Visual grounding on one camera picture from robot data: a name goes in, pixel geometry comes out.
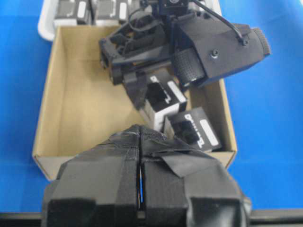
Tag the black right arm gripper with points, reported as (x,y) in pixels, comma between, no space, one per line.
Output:
(200,49)

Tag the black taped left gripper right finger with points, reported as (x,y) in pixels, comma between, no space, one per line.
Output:
(184,187)

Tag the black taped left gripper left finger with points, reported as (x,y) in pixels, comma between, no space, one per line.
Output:
(98,187)

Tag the black white box being grasped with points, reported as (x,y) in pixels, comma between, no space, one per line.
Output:
(163,98)

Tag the black white box in carton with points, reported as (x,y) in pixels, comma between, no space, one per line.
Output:
(194,128)

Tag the brown cardboard box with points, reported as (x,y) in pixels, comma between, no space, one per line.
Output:
(80,107)

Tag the black small box back middle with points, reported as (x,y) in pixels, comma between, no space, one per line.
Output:
(111,12)

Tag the black small box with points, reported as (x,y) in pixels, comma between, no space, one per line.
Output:
(73,13)
(111,12)

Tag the black small box back left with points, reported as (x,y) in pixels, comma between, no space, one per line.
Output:
(73,13)

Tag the blue table cloth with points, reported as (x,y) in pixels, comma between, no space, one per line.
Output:
(266,103)

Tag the white plastic tray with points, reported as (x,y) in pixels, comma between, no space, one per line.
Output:
(46,27)

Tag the black wrist camera on gripper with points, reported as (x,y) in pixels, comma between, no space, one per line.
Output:
(173,7)

